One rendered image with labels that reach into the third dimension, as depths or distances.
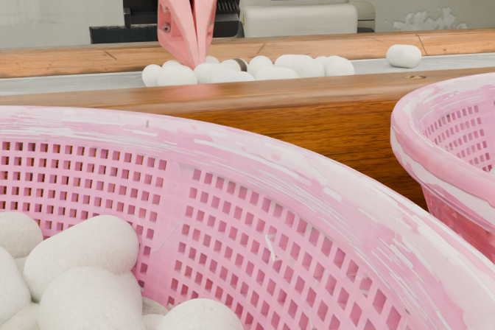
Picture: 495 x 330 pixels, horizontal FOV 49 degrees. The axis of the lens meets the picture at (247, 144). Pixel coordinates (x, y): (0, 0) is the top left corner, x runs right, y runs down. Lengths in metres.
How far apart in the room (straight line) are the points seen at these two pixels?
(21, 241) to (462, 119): 0.15
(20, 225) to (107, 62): 0.42
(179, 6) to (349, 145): 0.24
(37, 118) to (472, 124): 0.15
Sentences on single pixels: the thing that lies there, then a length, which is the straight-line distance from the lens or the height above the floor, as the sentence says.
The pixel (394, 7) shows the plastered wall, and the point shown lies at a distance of 2.72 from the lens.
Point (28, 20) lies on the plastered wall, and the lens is 2.55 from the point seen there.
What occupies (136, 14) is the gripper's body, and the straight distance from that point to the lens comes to 0.50.
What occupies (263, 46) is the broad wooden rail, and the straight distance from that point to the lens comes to 0.60.
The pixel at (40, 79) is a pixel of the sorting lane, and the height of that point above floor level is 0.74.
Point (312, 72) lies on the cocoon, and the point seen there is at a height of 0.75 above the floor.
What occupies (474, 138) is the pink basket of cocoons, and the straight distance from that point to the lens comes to 0.22.
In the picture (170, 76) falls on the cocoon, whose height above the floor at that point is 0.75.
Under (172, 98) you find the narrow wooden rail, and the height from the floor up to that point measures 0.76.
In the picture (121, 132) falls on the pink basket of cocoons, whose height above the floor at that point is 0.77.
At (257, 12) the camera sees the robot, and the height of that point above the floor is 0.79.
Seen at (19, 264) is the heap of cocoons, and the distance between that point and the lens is 0.17.
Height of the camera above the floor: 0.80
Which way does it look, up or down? 14 degrees down
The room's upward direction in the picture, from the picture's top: 2 degrees counter-clockwise
